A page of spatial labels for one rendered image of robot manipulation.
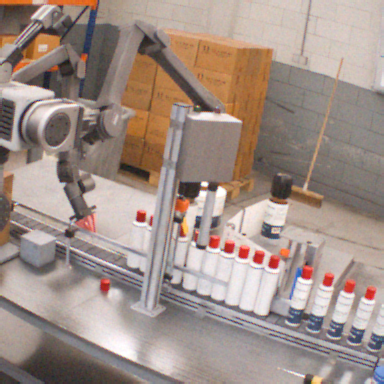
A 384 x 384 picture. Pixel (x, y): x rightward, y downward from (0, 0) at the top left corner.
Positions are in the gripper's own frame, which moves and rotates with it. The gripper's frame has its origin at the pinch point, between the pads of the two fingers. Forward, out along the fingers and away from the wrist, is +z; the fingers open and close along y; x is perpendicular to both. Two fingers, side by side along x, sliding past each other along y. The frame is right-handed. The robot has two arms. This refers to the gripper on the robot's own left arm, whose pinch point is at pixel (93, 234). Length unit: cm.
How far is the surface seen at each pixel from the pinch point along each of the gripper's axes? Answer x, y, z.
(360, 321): -79, -4, 61
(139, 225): -21.4, -2.2, 4.1
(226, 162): -62, -7, -2
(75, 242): 9.2, -0.3, -0.2
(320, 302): -69, -4, 50
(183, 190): -27.1, 24.2, 0.3
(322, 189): 73, 452, 64
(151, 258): -30.1, -17.1, 14.3
